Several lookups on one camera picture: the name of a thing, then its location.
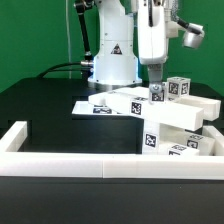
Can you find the white U-shaped boundary frame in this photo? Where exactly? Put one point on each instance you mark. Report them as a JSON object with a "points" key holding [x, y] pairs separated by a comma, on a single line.
{"points": [[13, 162]]}

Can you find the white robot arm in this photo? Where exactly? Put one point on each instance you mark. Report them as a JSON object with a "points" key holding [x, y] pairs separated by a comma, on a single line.
{"points": [[134, 33]]}

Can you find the white chair seat part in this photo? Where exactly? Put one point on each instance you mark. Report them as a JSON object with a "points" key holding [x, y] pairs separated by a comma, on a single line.
{"points": [[157, 138]]}

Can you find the white marker base sheet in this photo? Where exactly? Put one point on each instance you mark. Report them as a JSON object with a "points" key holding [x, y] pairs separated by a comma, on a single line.
{"points": [[85, 108]]}

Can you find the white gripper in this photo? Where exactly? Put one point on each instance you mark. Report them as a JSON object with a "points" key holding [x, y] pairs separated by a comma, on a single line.
{"points": [[152, 42]]}

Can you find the white chair back frame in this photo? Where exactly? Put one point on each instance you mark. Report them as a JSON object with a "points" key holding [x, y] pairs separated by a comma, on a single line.
{"points": [[187, 112]]}

